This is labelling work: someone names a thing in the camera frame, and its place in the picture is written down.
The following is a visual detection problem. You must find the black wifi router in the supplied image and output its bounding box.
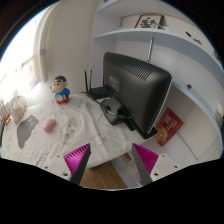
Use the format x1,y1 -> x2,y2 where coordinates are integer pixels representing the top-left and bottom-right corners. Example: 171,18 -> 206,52
85,80 -> 110,100

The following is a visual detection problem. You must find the white floral tablecloth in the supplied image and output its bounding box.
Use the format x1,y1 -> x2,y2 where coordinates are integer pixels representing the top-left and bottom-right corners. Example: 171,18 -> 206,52
0,94 -> 146,168

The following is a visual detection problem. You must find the grey mouse pad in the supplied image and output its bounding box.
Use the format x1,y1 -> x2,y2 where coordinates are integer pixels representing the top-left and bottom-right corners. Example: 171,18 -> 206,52
17,115 -> 39,149

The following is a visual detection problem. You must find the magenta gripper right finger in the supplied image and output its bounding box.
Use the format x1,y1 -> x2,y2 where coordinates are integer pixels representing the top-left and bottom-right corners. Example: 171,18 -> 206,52
132,143 -> 159,185

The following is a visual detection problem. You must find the white wall shelf unit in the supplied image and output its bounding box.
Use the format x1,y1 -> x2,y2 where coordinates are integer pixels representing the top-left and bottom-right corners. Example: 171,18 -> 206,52
90,0 -> 224,164

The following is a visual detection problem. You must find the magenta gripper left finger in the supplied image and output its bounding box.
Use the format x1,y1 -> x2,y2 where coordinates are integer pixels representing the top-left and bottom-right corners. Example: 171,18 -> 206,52
64,144 -> 91,185

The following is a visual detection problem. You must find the cartoon boy figurine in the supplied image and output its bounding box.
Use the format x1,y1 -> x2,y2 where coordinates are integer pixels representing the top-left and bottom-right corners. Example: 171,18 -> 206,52
50,76 -> 70,105

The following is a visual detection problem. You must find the black computer monitor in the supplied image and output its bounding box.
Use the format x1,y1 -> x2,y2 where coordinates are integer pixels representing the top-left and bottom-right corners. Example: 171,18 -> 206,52
101,52 -> 172,139

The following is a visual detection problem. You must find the red printed box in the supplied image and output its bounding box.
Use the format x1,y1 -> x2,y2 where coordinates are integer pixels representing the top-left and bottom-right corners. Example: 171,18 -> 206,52
156,107 -> 184,146

